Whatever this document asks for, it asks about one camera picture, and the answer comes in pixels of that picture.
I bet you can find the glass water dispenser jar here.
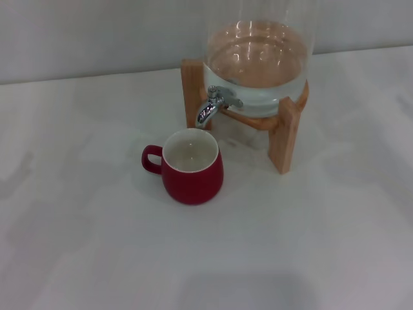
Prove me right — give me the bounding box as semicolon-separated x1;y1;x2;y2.
202;0;323;118

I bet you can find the red ceramic cup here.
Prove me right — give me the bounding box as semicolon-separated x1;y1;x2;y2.
141;128;225;205

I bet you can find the chrome faucet tap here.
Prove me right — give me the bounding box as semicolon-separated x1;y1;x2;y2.
196;85;245;130

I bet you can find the wooden dispenser stand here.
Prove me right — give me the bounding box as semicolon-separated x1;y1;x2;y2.
181;58;310;176

